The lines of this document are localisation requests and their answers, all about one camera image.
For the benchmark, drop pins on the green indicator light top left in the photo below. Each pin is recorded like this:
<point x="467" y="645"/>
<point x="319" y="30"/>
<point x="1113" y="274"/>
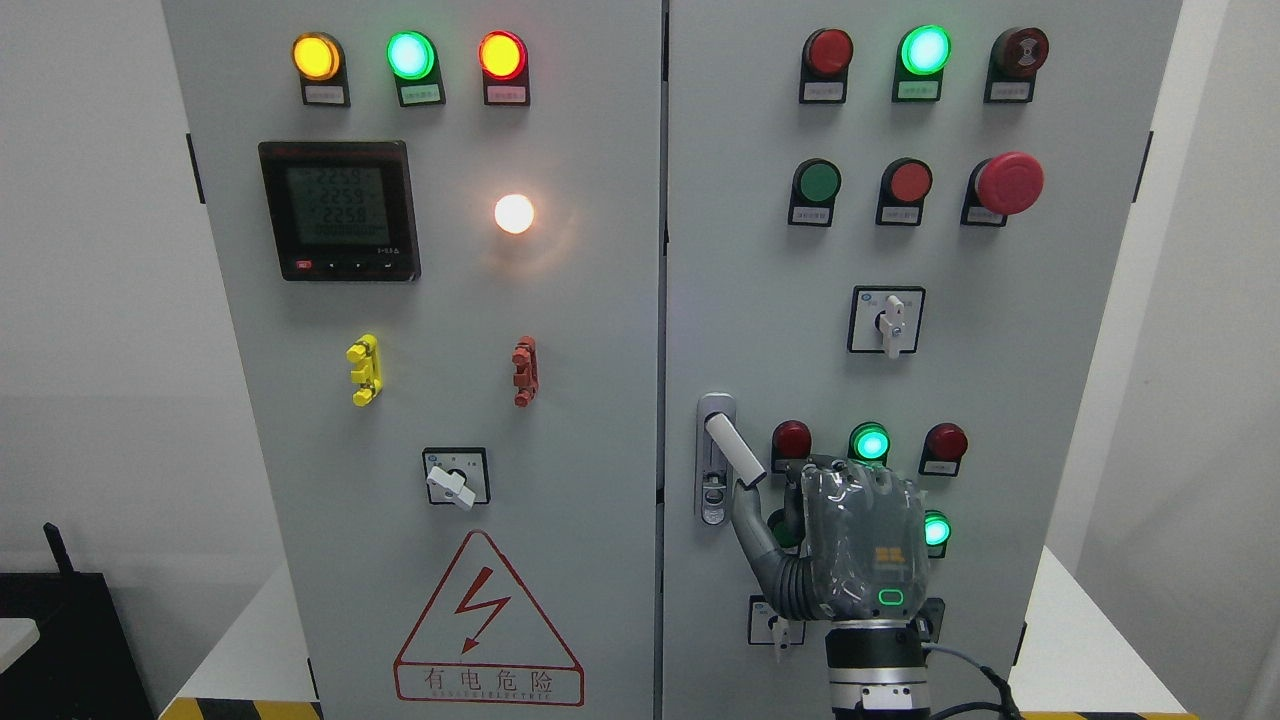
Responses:
<point x="415" y="67"/>

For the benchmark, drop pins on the silver door latch handle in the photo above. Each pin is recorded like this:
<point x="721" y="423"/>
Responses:
<point x="722" y="456"/>

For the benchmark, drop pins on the dark red light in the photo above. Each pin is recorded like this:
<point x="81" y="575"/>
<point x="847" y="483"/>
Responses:
<point x="943" y="450"/>
<point x="791" y="441"/>

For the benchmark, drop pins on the black rotary switch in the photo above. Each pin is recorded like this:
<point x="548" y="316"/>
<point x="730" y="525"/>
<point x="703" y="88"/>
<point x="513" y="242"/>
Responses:
<point x="928" y="620"/>

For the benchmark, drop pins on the red terminal connector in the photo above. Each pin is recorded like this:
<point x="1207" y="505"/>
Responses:
<point x="525" y="376"/>

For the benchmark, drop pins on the grey left cabinet door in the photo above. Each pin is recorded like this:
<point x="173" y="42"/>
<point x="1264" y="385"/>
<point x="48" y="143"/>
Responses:
<point x="574" y="474"/>

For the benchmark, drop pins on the white selector switch left door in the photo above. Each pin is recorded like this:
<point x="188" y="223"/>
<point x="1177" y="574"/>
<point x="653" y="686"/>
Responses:
<point x="457" y="476"/>

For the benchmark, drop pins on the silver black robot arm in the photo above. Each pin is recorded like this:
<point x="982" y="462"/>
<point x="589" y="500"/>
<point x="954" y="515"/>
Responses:
<point x="876" y="670"/>

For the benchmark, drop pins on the green push button upper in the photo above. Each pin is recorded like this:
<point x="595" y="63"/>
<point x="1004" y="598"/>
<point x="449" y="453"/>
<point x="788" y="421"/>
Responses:
<point x="814" y="188"/>

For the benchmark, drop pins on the white selector switch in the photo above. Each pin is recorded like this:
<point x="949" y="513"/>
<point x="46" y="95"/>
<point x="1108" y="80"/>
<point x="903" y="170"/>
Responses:
<point x="885" y="320"/>
<point x="767" y="628"/>

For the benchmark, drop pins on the dark red buzzer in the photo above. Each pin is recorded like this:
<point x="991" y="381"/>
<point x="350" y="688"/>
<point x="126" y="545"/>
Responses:
<point x="1014" y="61"/>

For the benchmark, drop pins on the white selector switch upper right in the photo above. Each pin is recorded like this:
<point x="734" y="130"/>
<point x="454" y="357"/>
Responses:
<point x="885" y="320"/>

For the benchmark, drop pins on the white glowing indicator light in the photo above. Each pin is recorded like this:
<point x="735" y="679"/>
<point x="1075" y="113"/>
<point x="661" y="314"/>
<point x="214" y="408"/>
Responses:
<point x="514" y="213"/>

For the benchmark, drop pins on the green light row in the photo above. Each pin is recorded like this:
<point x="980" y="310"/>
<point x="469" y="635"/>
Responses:
<point x="920" y="64"/>
<point x="869" y="442"/>

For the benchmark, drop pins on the yellow indicator light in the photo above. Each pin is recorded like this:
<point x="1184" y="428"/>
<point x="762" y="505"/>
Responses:
<point x="321" y="64"/>

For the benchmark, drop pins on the grey right cabinet door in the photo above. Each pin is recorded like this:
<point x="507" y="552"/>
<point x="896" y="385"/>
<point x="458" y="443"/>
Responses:
<point x="760" y="309"/>

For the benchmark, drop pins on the green light middle row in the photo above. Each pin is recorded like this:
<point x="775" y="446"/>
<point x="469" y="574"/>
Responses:
<point x="869" y="442"/>

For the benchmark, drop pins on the dark red light middle left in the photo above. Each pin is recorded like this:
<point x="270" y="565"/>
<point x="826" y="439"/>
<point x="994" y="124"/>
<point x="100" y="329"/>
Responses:
<point x="791" y="441"/>

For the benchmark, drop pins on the red indicator light top left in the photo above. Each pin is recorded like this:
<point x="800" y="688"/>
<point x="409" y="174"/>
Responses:
<point x="504" y="60"/>

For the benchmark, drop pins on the white selector switch lower right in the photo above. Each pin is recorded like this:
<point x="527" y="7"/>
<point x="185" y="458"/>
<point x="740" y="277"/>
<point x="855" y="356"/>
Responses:
<point x="767" y="628"/>

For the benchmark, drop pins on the green push button lower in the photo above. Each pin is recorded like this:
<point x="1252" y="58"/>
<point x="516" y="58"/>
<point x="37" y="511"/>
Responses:
<point x="778" y="525"/>

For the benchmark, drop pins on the dark red light middle right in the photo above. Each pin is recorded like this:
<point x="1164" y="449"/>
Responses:
<point x="943" y="450"/>

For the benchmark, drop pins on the yellow terminal connector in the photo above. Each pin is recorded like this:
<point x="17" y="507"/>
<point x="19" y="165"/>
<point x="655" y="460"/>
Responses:
<point x="365" y="372"/>

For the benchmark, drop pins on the green light top right row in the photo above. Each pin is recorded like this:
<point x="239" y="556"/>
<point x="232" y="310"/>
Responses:
<point x="920" y="64"/>

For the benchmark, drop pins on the black digital power meter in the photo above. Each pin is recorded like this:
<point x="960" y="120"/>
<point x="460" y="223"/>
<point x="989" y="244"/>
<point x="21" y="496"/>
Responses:
<point x="341" y="211"/>

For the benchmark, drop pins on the red light top right row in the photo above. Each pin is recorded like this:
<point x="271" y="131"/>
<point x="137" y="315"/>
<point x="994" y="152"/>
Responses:
<point x="824" y="67"/>

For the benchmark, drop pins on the grey cabinet door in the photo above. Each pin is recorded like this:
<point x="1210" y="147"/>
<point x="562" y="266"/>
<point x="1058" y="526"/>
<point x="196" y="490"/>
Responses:
<point x="574" y="474"/>
<point x="760" y="309"/>

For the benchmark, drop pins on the black box with antenna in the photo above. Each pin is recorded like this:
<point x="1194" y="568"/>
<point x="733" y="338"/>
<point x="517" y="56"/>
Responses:
<point x="81" y="666"/>

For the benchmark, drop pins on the green lit button lower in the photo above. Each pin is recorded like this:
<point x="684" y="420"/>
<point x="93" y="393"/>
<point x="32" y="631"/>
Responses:
<point x="937" y="531"/>

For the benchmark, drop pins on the green push button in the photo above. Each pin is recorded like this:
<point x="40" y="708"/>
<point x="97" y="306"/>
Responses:
<point x="778" y="525"/>
<point x="814" y="188"/>

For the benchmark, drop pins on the red push button upper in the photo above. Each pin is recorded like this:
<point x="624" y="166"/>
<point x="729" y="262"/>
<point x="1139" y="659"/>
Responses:
<point x="904" y="185"/>

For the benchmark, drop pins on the red electric warning sticker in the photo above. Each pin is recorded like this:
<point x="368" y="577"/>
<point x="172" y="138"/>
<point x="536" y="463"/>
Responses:
<point x="483" y="638"/>

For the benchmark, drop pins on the red emergency stop button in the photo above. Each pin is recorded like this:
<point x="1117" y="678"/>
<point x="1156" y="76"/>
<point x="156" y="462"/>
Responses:
<point x="999" y="187"/>

